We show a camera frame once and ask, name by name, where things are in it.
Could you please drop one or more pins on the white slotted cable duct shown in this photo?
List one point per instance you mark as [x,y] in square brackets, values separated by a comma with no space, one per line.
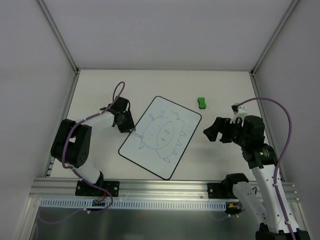
[134,204]

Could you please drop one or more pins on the green whiteboard eraser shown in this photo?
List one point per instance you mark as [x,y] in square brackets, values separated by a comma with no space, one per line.
[201,103]

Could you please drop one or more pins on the left aluminium frame post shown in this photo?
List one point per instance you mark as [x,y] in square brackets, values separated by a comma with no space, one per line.
[59,38]

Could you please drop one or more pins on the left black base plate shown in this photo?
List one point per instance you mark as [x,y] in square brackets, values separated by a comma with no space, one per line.
[85,190]

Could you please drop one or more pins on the white whiteboard black frame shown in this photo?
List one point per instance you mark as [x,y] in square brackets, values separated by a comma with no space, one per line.
[161,136]

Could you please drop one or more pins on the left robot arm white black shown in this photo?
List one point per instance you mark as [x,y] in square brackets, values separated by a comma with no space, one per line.
[71,145]

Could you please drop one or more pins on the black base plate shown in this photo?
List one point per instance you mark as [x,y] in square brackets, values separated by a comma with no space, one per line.
[85,190]
[220,191]

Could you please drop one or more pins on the aluminium frame post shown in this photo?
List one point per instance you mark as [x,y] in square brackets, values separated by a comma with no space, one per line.
[275,34]
[59,38]

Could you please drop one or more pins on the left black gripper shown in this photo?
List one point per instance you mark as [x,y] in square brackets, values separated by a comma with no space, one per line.
[126,124]

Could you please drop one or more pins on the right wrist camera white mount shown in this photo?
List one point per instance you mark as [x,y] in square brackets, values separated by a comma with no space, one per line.
[239,113]

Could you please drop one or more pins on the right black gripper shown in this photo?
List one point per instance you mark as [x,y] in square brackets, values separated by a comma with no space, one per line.
[225,131]

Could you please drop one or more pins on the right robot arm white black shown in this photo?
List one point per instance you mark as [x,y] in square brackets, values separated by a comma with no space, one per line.
[272,211]

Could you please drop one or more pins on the aluminium front rail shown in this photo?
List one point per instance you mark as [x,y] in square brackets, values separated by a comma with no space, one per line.
[166,190]

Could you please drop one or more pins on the right aluminium frame post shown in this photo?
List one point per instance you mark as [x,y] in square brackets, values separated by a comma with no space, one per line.
[275,34]

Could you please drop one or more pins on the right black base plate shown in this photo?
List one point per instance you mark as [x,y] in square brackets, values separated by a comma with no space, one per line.
[220,191]

